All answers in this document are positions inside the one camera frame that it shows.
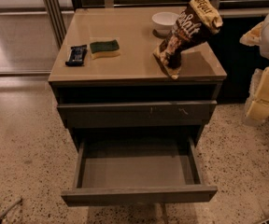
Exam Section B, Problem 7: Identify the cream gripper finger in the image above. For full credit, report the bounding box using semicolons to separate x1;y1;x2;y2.
239;22;263;47
244;98;269;125

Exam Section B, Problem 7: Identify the white bowl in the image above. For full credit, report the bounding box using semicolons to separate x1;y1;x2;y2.
152;12;178;36

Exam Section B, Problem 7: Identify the open middle drawer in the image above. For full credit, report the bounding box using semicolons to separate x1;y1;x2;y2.
62;137;218;206

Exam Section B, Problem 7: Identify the dark blue snack bar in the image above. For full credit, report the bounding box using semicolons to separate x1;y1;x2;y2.
65;45;87;66

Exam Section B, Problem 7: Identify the green yellow sponge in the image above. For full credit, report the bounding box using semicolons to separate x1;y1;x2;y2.
90;39;120;59

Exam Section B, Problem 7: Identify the grey drawer cabinet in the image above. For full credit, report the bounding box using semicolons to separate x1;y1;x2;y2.
48;6;228;207

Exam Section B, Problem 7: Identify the closed upper drawer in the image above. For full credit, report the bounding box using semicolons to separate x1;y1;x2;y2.
57;100;217;128

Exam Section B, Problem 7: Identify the brown chip bag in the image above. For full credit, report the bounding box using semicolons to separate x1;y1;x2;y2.
153;0;223;79

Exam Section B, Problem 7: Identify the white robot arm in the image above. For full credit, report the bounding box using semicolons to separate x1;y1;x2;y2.
240;14;269;126

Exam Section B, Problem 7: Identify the metal rod on floor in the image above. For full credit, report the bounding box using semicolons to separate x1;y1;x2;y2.
0;198;22;222

